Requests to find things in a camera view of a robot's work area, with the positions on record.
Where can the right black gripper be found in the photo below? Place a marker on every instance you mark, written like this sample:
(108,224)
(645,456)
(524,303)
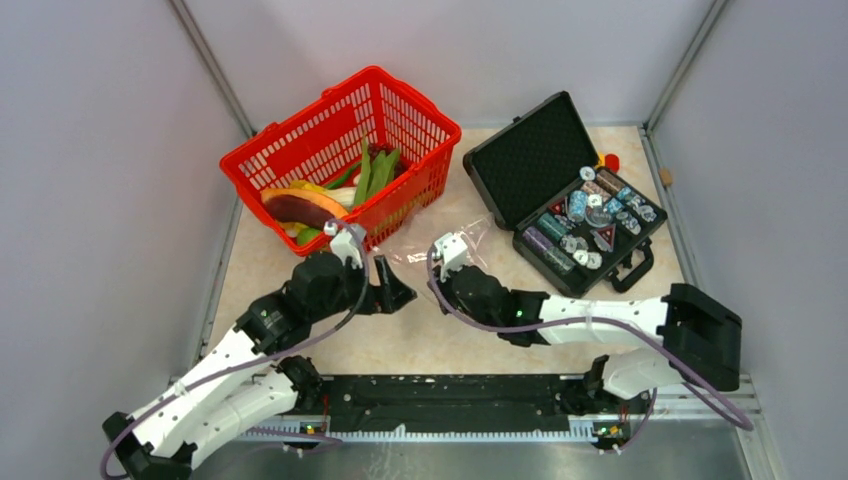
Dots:
(445,286)

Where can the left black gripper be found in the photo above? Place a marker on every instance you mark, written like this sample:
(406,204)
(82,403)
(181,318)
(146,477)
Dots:
(388,297)

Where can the clear zip top bag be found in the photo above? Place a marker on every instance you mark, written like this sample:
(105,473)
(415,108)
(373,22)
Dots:
(409,245)

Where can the orange toy steak slice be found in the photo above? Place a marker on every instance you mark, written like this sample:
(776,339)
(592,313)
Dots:
(312,209)

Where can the black poker chip case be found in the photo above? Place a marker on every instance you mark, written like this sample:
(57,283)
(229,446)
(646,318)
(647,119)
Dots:
(577,222)

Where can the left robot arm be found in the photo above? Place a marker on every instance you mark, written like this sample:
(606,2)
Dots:
(255,371)

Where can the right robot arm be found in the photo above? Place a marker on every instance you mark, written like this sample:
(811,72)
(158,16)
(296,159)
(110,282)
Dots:
(684,336)

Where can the yellow toy corn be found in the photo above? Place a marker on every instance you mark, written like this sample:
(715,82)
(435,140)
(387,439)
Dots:
(308,186)

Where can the green toy vegetable leaves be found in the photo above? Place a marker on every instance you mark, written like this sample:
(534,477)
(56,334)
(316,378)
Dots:
(376,169)

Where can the red round token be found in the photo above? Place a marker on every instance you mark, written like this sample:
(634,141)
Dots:
(612,162)

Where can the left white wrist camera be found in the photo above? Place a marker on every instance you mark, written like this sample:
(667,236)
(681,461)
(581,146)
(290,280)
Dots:
(347,242)

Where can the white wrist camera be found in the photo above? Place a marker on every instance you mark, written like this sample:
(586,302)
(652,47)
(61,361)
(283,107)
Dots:
(452,251)
(347,242)

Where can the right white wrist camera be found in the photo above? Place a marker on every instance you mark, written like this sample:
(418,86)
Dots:
(452,251)

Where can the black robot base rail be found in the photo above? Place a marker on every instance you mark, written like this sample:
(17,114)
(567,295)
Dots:
(462,404)

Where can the small tan wall block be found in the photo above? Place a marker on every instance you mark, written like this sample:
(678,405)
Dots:
(666,177)

